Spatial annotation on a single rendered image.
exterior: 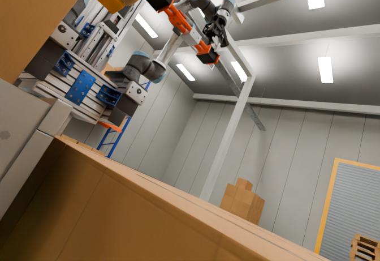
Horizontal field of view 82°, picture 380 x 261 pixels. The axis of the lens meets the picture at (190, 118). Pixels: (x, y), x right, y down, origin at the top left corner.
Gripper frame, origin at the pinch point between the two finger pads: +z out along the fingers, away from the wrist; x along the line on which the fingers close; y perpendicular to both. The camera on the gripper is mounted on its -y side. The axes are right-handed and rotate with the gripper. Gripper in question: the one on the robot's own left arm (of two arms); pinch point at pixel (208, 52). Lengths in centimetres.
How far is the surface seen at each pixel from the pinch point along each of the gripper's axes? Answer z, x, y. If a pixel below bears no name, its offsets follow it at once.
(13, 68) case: 58, 20, 58
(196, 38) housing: 3.0, 3.7, 12.6
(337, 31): -488, -107, -450
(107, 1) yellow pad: 15, -8, 48
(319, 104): -489, -244, -835
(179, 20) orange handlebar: 3.2, 2.9, 23.7
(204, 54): 4.1, 2.3, 3.4
